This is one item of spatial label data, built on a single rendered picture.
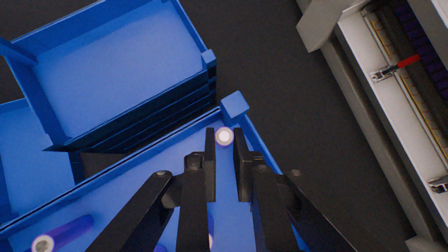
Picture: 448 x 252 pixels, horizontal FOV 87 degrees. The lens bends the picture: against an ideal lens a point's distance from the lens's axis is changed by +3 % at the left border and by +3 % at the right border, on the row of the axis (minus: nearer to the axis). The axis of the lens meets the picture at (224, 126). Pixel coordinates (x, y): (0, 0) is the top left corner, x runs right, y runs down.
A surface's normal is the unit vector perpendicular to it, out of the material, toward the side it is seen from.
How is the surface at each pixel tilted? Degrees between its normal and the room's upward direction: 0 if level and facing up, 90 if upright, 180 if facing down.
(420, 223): 90
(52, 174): 0
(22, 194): 0
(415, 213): 90
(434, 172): 18
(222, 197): 0
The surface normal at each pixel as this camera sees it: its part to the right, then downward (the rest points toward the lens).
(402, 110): -0.25, -0.01
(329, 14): -0.92, 0.39
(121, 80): 0.04, -0.14
